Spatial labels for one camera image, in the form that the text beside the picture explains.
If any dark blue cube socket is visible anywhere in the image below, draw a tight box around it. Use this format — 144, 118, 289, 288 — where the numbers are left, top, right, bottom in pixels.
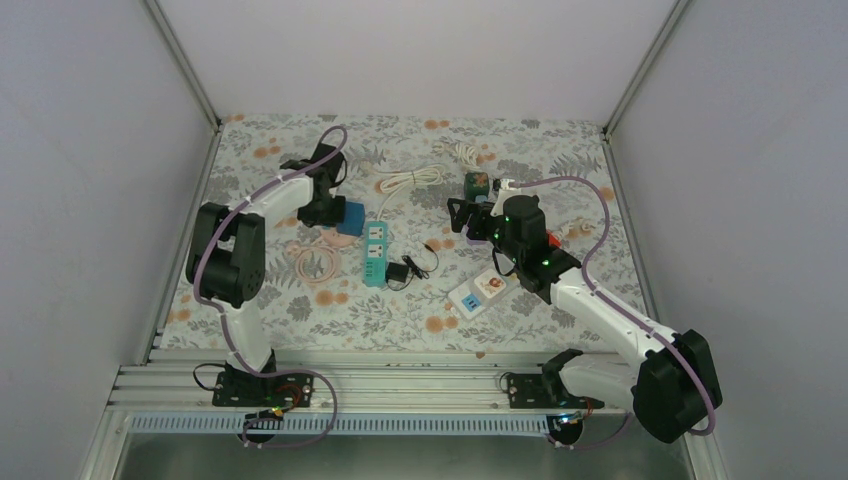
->
336, 201, 366, 237

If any dark green cube socket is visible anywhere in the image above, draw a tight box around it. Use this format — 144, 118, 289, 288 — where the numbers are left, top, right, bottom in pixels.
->
463, 171, 490, 202

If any black plug adapter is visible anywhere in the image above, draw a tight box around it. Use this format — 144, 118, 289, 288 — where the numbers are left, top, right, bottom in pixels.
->
384, 244, 440, 292

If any red cube socket adapter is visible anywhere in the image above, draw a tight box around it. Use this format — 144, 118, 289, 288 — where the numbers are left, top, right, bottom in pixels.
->
548, 233, 562, 248

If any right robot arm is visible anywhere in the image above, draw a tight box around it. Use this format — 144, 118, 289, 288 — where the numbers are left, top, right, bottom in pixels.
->
447, 194, 722, 443

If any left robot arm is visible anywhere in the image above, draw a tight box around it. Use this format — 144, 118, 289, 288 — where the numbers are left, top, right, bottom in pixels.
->
186, 142, 347, 405

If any white cartoon cube plug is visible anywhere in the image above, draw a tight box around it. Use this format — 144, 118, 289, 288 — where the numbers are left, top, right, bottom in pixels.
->
472, 269, 508, 300

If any floral patterned table mat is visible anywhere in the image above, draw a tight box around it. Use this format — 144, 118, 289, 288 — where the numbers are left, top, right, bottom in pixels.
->
162, 113, 657, 354

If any pink round power socket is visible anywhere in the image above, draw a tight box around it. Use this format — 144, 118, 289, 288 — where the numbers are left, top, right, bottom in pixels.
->
321, 228, 360, 249

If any teal power strip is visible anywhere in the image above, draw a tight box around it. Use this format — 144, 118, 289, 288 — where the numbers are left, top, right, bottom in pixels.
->
363, 221, 388, 287

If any white multicolour power strip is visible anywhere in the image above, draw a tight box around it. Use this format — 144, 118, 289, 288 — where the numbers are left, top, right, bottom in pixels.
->
447, 267, 519, 320

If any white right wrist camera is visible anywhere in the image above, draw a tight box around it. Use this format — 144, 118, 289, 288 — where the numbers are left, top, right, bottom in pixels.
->
490, 178, 524, 217

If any white coiled cable left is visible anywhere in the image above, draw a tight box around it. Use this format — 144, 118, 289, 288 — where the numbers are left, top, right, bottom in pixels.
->
366, 163, 450, 220

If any white coiled cable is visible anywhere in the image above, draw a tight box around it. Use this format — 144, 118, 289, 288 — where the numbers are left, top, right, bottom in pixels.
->
366, 163, 450, 220
437, 142, 488, 170

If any white coiled cable right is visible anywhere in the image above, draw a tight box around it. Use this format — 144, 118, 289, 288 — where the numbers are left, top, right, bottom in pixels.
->
437, 142, 488, 170

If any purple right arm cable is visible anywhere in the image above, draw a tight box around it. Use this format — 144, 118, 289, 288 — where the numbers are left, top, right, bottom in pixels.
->
516, 175, 718, 453

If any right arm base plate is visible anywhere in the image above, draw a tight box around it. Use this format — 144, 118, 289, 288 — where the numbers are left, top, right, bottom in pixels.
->
498, 372, 605, 410

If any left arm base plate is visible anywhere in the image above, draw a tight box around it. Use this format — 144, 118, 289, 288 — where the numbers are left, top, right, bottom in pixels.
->
211, 370, 315, 410

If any blue slotted cable duct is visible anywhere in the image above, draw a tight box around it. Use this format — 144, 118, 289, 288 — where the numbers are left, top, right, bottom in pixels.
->
128, 412, 551, 436

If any aluminium rail base frame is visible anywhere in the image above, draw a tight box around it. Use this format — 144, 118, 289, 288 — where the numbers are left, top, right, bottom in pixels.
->
109, 351, 705, 415

